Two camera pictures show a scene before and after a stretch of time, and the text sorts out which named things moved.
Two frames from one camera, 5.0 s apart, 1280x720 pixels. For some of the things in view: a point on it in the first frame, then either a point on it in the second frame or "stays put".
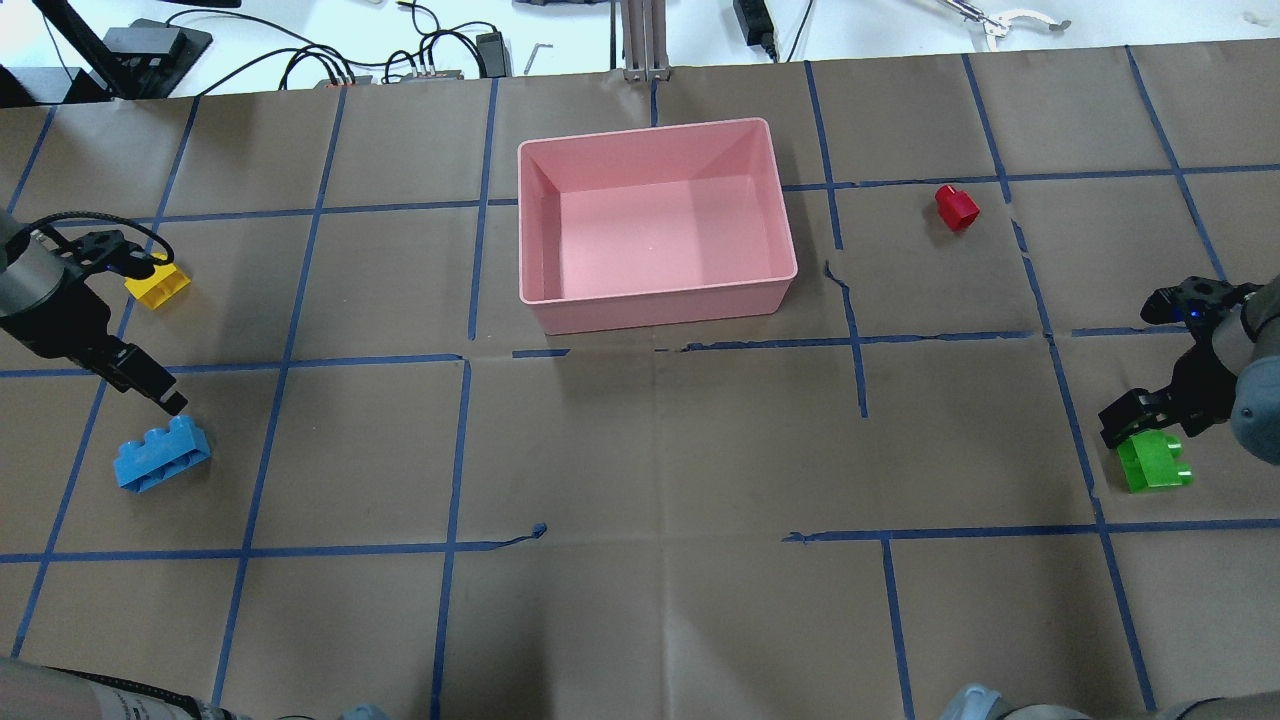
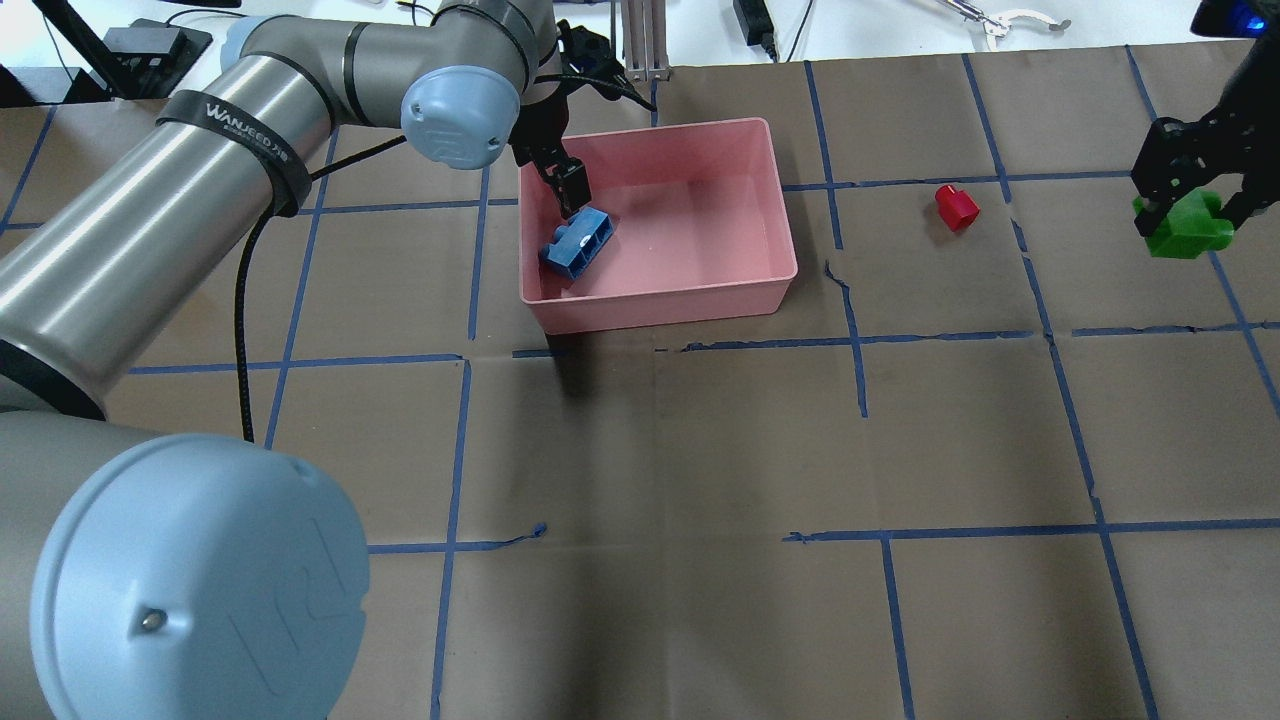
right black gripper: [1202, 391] -> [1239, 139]
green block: [1149, 460] -> [1192, 225]
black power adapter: [756, 25] stays put
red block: [957, 209] stays put
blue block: [160, 455] -> [577, 241]
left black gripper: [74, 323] -> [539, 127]
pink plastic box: [653, 227] stays put
